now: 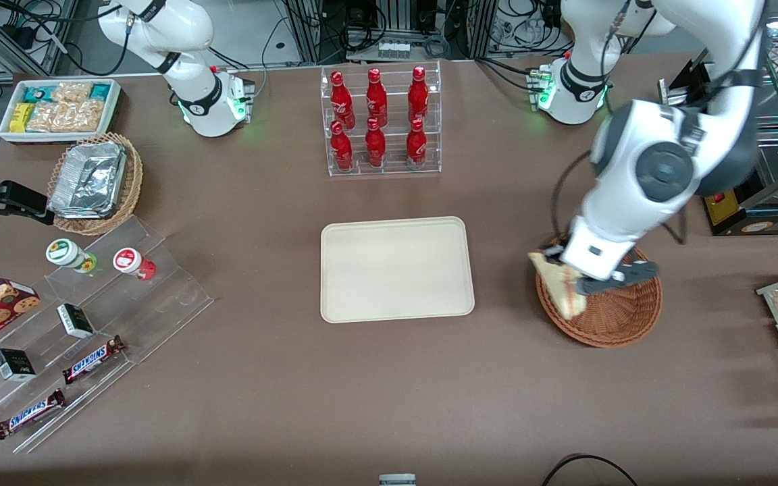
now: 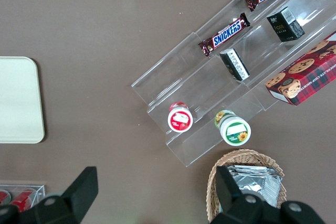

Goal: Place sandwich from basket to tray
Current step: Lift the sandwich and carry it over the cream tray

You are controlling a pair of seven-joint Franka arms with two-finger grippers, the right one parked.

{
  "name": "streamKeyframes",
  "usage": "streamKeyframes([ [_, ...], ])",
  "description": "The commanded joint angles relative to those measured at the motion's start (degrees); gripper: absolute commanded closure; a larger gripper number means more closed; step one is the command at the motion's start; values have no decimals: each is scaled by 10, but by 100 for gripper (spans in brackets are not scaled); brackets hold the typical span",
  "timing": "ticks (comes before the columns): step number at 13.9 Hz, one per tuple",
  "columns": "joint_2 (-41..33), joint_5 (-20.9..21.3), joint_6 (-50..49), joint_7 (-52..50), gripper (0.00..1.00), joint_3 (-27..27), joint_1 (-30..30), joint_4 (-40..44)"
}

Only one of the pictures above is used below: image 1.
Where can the white power strip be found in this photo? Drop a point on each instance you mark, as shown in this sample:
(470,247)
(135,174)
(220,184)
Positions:
(394,48)

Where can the green lid sunflower cup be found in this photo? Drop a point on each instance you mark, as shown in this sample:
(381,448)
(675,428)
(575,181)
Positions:
(65,253)

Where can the white plastic snack bin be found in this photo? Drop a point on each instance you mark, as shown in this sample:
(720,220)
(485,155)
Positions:
(58,139)

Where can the yellow snack packet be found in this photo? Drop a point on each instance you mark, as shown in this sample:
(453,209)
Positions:
(21,118)

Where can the small grey device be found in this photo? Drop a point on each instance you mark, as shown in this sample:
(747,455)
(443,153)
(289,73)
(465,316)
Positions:
(397,480)

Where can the clear cookie bag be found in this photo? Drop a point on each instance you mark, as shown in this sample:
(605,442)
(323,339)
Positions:
(88,116)
(73,92)
(50,117)

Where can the beige plastic tray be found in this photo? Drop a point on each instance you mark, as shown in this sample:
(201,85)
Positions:
(396,270)

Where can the triangular sandwich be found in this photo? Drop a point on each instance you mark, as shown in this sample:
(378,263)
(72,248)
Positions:
(560,290)

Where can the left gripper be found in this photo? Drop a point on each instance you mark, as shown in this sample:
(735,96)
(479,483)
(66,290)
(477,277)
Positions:
(555,254)

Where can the red lid strawberry cup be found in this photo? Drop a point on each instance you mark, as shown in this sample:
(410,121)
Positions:
(129,260)

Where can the aluminium frame rack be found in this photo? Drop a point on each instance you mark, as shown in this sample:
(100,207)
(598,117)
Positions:
(308,34)

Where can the clear acrylic bottle rack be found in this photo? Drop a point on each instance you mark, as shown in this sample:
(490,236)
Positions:
(396,135)

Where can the red cola bottle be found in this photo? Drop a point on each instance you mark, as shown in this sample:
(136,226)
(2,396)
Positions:
(416,145)
(375,145)
(418,98)
(342,147)
(342,101)
(376,100)

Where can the yellow emergency stop box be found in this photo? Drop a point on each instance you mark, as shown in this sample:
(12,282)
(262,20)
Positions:
(723,210)

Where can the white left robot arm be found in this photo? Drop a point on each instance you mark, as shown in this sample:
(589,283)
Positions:
(666,169)

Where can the clear acrylic stepped shelf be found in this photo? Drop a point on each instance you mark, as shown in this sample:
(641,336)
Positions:
(173,297)

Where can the oval light wicker basket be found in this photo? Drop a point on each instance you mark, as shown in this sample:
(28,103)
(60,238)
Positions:
(134,182)

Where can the small black carton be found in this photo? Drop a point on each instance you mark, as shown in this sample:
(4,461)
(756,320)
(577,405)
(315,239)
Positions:
(75,322)
(14,364)

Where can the round brown wicker basket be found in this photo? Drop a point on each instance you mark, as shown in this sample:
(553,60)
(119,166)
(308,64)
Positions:
(618,317)

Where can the Snickers chocolate bar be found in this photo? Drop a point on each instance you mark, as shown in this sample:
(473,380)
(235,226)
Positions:
(92,359)
(30,414)

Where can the stacked aluminium foil trays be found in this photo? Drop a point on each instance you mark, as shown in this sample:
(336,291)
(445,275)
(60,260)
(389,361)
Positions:
(88,179)

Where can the teal snack packet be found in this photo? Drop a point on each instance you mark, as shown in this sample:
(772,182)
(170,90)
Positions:
(100,92)
(36,94)

